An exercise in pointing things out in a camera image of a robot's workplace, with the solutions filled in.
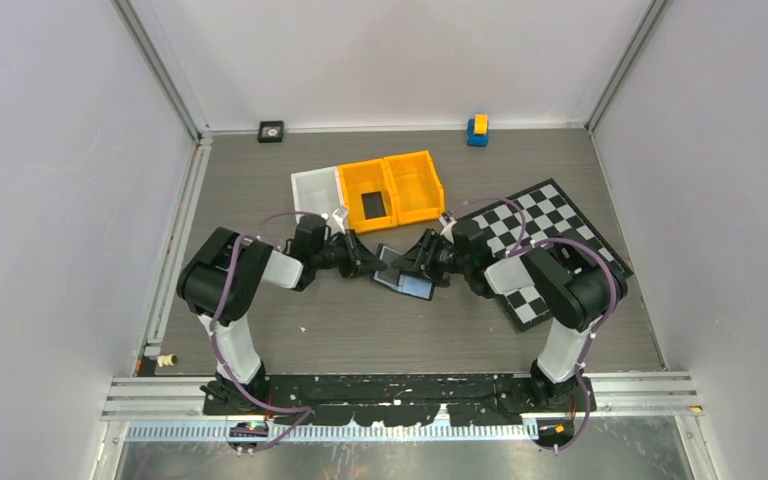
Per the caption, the white plastic bin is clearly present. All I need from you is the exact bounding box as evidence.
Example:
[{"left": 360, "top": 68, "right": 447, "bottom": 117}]
[{"left": 290, "top": 166, "right": 343, "bottom": 214}]

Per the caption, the small beige plastic piece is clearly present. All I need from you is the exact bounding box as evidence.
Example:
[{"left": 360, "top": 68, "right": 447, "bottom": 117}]
[{"left": 155, "top": 354, "right": 178, "bottom": 368}]

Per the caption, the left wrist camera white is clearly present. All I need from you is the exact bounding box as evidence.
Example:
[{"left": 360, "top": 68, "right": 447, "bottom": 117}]
[{"left": 326, "top": 206, "right": 349, "bottom": 233}]

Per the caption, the yellow toy block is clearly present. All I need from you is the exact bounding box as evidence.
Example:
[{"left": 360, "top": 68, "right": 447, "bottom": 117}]
[{"left": 474, "top": 114, "right": 488, "bottom": 136}]

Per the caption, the orange plastic bin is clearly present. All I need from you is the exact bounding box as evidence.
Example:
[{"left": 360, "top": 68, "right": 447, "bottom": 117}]
[
  {"left": 383, "top": 150, "right": 445, "bottom": 225},
  {"left": 338, "top": 158, "right": 398, "bottom": 233}
]

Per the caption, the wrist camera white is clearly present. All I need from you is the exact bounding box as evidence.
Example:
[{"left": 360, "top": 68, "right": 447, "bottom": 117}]
[
  {"left": 326, "top": 206, "right": 349, "bottom": 233},
  {"left": 439, "top": 210, "right": 457, "bottom": 243}
]

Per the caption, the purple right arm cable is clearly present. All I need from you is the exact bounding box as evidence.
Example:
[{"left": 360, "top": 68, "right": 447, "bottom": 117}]
[{"left": 450, "top": 197, "right": 621, "bottom": 454}]

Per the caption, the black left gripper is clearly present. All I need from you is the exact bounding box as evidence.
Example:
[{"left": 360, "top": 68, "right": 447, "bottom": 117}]
[{"left": 313, "top": 229, "right": 387, "bottom": 279}]

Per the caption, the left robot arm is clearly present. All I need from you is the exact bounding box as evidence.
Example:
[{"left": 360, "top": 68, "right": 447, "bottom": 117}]
[{"left": 176, "top": 212, "right": 387, "bottom": 414}]

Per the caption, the aluminium frame rail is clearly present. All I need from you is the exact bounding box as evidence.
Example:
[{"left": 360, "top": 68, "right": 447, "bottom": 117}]
[{"left": 102, "top": 372, "right": 703, "bottom": 448}]

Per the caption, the orange plastic bin right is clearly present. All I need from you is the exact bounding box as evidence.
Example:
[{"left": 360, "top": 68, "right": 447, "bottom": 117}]
[{"left": 383, "top": 150, "right": 445, "bottom": 225}]

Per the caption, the small black square box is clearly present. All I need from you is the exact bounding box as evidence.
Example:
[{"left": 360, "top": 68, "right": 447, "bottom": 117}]
[{"left": 257, "top": 120, "right": 285, "bottom": 144}]

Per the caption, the orange plastic bin left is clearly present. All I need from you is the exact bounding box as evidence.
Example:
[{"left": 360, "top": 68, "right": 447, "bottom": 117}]
[{"left": 338, "top": 158, "right": 398, "bottom": 233}]

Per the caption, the blue toy car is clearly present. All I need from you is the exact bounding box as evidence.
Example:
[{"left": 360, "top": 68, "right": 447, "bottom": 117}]
[{"left": 466, "top": 118, "right": 489, "bottom": 147}]

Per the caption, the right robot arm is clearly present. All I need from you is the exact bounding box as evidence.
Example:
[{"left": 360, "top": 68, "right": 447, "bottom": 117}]
[{"left": 392, "top": 220, "right": 628, "bottom": 411}]

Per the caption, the dark grey credit card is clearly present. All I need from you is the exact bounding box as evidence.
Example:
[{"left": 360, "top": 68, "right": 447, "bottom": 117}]
[{"left": 361, "top": 191, "right": 387, "bottom": 220}]

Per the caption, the black white checkerboard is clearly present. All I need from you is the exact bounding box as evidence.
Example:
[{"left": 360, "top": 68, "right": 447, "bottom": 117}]
[{"left": 456, "top": 179, "right": 633, "bottom": 332}]

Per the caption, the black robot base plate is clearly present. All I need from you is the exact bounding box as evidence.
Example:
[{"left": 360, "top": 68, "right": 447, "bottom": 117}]
[{"left": 201, "top": 373, "right": 596, "bottom": 427}]

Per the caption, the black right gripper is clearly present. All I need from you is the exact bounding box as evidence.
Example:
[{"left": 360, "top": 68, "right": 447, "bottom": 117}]
[{"left": 391, "top": 228, "right": 471, "bottom": 284}]

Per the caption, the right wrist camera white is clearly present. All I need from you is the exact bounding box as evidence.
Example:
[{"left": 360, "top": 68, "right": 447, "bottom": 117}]
[{"left": 439, "top": 210, "right": 457, "bottom": 243}]

